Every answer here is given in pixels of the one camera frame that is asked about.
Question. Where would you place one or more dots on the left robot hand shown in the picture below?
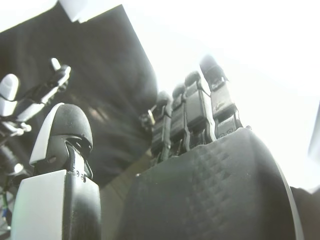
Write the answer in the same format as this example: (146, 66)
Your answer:
(205, 190)

